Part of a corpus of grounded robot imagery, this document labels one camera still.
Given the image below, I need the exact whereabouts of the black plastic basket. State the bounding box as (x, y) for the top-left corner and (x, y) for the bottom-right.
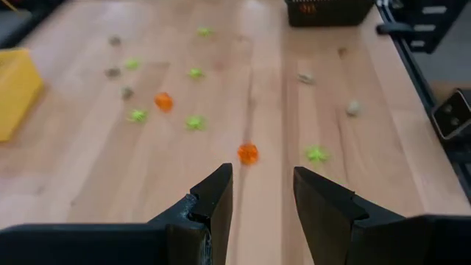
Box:
(284, 0), (375, 28)

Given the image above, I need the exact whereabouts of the yellow plastic basket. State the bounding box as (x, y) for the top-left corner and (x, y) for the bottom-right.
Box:
(0, 47), (45, 144)

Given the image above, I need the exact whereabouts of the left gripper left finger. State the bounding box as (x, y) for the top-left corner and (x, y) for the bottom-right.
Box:
(146, 163), (234, 265)

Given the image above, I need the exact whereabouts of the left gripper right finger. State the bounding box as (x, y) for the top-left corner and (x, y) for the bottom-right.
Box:
(293, 166), (408, 265)

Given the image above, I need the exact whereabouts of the black table-level camera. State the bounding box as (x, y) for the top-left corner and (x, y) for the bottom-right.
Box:
(430, 88), (471, 141)

